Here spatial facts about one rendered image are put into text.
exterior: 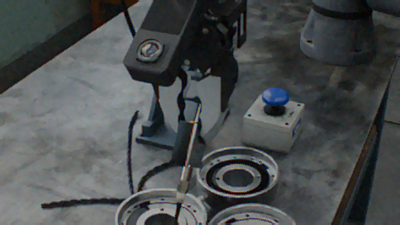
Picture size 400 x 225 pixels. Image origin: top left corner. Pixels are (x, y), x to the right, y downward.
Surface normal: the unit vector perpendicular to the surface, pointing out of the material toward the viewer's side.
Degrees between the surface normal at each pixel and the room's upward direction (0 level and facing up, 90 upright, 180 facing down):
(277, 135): 90
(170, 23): 31
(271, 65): 0
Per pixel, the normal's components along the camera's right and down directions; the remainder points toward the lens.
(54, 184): -0.03, -0.87
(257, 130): -0.45, 0.45
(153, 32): -0.24, -0.51
